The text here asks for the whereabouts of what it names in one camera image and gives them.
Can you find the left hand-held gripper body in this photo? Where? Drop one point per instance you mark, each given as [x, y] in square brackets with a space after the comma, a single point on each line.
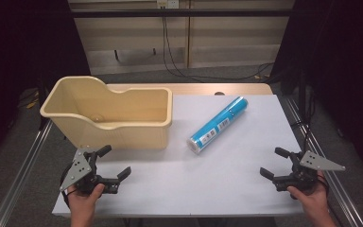
[78, 168]

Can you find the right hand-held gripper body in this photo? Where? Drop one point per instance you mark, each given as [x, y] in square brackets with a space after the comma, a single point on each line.
[308, 171]

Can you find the beige plastic storage bin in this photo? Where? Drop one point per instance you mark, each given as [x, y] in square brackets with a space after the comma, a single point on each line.
[138, 138]

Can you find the blue plastic-wrapped roll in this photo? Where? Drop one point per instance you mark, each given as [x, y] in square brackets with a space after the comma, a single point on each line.
[216, 125]

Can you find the person's right hand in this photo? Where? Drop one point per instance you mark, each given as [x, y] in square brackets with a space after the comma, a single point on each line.
[310, 197]

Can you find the person's left hand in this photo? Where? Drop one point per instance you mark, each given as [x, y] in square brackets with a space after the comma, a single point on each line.
[85, 198]

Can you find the white table mat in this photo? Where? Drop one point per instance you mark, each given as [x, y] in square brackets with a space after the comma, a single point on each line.
[201, 183]

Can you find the black curtain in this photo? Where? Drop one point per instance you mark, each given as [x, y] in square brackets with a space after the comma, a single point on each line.
[343, 69]
[22, 63]

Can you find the wooden table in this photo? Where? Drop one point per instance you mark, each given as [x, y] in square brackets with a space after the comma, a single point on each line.
[195, 88]

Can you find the black horizontal bar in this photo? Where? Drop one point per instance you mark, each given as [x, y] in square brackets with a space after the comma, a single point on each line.
[182, 13]

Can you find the aluminium frame rail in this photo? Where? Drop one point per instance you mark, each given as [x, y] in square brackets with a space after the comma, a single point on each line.
[19, 176]
[337, 186]

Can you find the white wall socket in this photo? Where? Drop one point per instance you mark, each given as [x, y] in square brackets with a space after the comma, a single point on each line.
[168, 3]

